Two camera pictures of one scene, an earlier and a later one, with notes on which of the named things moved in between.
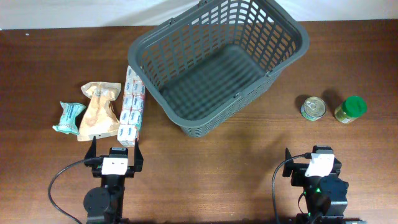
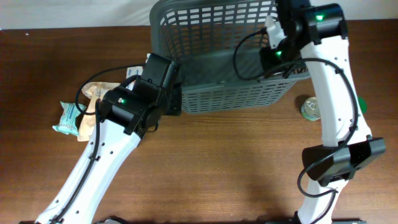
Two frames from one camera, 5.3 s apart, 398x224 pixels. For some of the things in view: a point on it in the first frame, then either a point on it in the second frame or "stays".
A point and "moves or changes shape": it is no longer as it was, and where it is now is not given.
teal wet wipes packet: [68, 125] stays
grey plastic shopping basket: [201, 63] moves or changes shape
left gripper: [138, 162] → [177, 100]
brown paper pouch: [98, 119] stays
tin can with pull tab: [313, 108] stays
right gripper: [337, 166] → [265, 60]
